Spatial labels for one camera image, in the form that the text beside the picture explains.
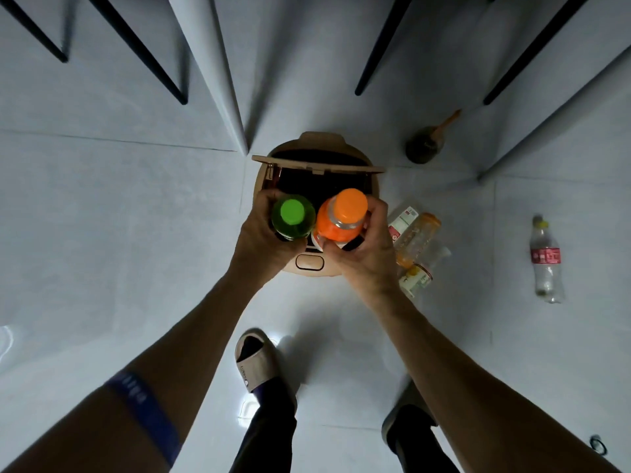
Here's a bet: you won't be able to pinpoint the grey right slipper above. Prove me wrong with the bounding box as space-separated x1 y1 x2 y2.
381 378 438 445

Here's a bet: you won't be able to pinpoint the brush with wooden handle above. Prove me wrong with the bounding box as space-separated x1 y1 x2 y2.
405 109 462 165

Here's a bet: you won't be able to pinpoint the blue armband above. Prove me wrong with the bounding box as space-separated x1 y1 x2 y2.
104 370 184 468

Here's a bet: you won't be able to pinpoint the white furniture post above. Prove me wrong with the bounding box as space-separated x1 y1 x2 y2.
166 0 249 156
477 56 631 185

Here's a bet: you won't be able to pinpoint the black table leg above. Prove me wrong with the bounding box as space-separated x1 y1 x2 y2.
84 0 189 106
482 0 594 106
0 0 69 64
354 0 416 97

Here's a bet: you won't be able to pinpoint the person's left hand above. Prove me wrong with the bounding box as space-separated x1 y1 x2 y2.
231 189 308 292

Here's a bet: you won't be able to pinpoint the green capped dark bottle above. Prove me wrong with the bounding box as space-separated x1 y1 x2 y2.
270 194 316 242

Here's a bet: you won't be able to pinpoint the clear bottle orange cap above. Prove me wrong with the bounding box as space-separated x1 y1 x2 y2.
395 213 442 269

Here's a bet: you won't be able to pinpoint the person's left forearm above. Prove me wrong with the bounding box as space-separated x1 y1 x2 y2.
0 271 267 473

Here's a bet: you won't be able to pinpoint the orange capped orange bottle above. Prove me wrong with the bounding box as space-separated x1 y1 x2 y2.
312 188 369 252

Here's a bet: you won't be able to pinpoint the beige left slipper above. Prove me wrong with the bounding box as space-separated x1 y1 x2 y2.
235 328 298 415

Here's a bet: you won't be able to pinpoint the clear bottle yellow green label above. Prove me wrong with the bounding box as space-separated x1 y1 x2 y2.
399 245 452 299

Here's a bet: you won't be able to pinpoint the black trousers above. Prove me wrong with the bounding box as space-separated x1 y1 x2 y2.
229 378 462 473

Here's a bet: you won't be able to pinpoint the person's right hand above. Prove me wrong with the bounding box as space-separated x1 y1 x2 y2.
322 194 411 307

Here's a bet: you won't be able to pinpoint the bottle with red white label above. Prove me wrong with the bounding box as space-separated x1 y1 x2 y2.
387 206 420 243

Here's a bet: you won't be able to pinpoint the tan round trash bin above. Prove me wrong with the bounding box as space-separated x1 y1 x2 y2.
251 131 386 278

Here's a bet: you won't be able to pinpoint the clear bottle red label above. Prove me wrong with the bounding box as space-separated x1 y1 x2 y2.
529 214 566 305

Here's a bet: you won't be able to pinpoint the person's right forearm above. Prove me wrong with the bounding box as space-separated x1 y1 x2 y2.
367 285 623 473

